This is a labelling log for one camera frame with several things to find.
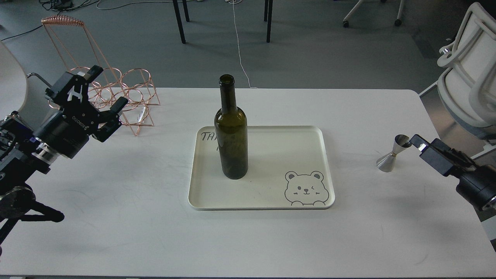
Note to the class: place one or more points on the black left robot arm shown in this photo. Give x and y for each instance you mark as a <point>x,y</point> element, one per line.
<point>25,151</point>

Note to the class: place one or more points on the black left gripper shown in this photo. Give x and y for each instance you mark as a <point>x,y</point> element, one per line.
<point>68,130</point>

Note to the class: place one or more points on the white office chair base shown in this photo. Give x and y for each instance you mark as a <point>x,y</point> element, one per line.
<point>372,11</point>

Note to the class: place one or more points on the dark green wine bottle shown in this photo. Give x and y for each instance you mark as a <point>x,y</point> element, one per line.
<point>230,124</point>

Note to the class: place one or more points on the copper wire bottle rack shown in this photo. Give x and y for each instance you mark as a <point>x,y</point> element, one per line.
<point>78,51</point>

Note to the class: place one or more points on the white chair at left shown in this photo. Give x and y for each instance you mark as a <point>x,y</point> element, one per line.
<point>21,93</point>

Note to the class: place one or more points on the cream bear print tray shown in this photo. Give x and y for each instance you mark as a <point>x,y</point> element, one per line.
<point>288,169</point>

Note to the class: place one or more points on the silver metal jigger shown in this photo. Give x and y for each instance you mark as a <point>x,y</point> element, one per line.
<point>387,162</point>

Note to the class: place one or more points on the white mesh office chair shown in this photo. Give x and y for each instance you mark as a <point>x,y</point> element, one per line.
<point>467,86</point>

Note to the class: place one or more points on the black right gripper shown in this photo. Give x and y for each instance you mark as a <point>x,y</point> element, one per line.
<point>477,183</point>

